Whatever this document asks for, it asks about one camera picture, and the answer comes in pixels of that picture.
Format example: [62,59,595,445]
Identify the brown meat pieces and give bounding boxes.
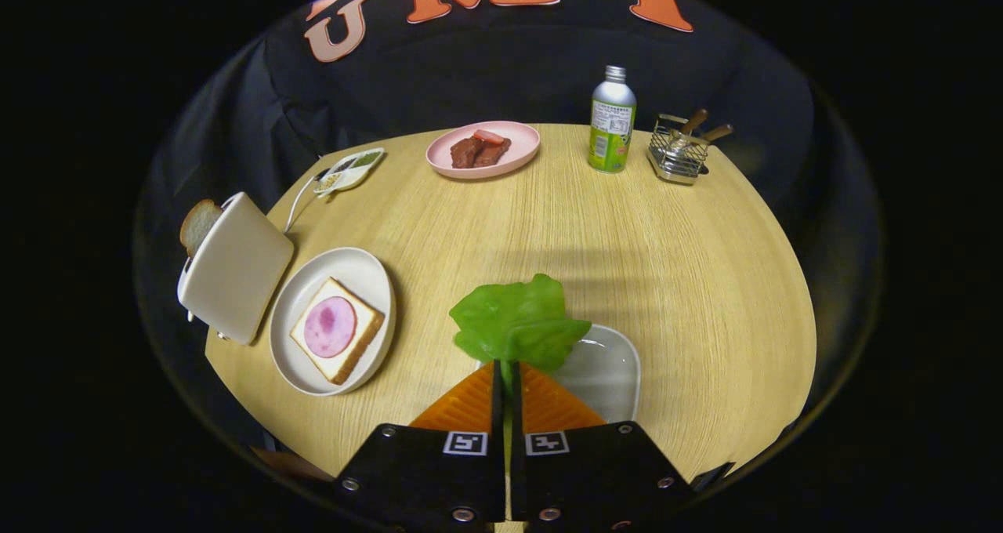
[450,135,512,169]

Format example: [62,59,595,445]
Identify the pink ham slice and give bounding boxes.
[303,296,358,359]

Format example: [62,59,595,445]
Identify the white toaster cable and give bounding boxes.
[284,169,330,234]

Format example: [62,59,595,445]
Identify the white sectioned bean dish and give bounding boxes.
[313,147,386,197]

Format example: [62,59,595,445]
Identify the plain bread slice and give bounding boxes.
[179,199,223,258]

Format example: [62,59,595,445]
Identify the green lettuce leaf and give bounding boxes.
[449,273,592,393]

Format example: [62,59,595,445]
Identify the white square plate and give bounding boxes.
[478,324,642,424]

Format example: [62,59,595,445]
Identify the silver green drink bottle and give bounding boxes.
[588,65,637,174]

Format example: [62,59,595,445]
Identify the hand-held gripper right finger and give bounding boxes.
[509,361,694,530]

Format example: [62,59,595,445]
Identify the metal wire basket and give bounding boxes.
[647,114,711,186]

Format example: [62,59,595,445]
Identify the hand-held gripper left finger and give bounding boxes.
[333,361,509,530]

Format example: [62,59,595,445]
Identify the pink round plate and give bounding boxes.
[425,121,541,180]

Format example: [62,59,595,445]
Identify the white round plate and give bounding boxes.
[269,247,397,397]

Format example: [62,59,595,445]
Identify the white toaster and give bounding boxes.
[177,192,295,346]

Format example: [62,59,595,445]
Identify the black backdrop cloth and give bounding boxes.
[137,0,886,440]

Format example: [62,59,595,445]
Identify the square toast slice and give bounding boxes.
[289,277,386,386]

